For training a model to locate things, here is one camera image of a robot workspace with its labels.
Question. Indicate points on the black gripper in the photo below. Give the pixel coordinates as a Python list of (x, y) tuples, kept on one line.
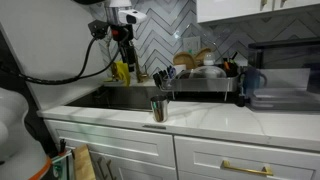
[(124, 36)]

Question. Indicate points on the silver steel cup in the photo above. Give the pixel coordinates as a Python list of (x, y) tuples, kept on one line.
[(160, 110)]

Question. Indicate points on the yellow rubber glove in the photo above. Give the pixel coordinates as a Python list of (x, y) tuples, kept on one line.
[(122, 71)]

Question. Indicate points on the gold spring faucet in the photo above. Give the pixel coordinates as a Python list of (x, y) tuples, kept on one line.
[(138, 71)]

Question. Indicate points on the black kitchen utensil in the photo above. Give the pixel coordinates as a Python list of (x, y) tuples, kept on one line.
[(157, 80), (164, 76)]

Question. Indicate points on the stainless steel sink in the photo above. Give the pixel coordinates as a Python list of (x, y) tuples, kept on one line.
[(116, 98)]

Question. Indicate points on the metal utensil caddy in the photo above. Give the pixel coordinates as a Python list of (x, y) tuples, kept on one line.
[(166, 85)]

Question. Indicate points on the white mug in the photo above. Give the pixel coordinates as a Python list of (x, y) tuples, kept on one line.
[(179, 69)]

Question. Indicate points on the round wooden plate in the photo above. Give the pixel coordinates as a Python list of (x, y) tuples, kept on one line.
[(184, 60), (201, 55)]

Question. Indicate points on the clear glass bowl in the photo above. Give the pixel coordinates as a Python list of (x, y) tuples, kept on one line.
[(200, 71)]

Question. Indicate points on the metal dish rack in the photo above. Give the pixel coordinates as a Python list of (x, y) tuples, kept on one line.
[(200, 85)]

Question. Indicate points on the white baby bottle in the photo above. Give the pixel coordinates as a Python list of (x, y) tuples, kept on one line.
[(209, 60)]

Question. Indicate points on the white shaker drawer front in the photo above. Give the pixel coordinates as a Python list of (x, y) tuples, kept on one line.
[(206, 156), (110, 141)]

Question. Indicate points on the black utensil holder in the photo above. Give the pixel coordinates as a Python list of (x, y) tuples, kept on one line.
[(231, 68)]

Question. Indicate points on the black orange clamp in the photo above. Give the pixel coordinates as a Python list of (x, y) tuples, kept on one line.
[(62, 146)]

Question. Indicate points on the white cabinet door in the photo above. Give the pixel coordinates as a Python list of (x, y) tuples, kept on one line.
[(140, 171)]

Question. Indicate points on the wooden board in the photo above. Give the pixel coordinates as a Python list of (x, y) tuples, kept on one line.
[(83, 163)]

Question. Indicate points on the blue pitcher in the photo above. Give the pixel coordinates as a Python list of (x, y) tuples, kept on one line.
[(251, 81)]

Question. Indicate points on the gold cabinet knob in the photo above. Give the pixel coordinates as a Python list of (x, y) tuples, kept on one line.
[(263, 2)]

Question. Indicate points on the black kitchen appliance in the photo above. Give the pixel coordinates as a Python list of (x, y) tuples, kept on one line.
[(283, 56)]

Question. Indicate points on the clear plastic container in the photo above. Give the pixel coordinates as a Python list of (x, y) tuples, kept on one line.
[(283, 100)]

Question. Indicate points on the white wall outlet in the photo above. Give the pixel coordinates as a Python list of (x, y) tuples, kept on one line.
[(191, 45)]

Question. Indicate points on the white wall cabinet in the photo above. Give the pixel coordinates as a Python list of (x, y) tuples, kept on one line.
[(233, 10)]

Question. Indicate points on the aluminium frame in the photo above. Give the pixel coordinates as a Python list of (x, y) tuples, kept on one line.
[(61, 166)]

